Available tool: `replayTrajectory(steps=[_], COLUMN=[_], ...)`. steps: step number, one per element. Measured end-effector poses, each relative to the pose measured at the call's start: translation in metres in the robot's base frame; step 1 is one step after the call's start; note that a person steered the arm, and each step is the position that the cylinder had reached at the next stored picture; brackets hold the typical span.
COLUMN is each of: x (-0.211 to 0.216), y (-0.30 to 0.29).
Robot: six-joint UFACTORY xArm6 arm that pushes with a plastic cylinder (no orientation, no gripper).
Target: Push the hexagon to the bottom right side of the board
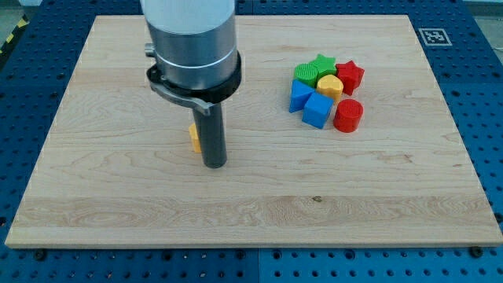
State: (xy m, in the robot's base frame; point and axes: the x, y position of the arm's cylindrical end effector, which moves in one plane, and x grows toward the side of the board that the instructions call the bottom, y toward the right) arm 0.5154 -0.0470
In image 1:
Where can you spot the green cylinder block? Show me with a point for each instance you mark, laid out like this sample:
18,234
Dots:
306,73

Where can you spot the red star block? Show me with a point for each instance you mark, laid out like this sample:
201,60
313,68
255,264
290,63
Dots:
351,76

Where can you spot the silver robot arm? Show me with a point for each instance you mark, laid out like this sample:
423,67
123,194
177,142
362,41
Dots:
192,21

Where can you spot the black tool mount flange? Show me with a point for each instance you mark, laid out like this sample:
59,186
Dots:
196,76

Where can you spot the blue cube block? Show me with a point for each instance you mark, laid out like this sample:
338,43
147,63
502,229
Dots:
317,110

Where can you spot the red cylinder block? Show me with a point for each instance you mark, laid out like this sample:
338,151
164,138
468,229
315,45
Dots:
348,115

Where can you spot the yellow heart block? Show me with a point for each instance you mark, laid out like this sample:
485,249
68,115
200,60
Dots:
330,86

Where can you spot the yellow hexagon block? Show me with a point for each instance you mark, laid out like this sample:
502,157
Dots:
194,138

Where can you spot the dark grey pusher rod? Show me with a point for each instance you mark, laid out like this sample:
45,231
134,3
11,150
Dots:
211,134

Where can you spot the wooden board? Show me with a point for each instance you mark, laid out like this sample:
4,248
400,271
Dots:
117,169

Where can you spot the green star block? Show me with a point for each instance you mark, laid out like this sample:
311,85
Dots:
324,65

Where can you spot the white fiducial marker tag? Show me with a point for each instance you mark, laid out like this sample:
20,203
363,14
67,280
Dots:
435,37

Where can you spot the blue triangle block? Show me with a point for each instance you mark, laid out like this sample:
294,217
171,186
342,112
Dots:
300,94

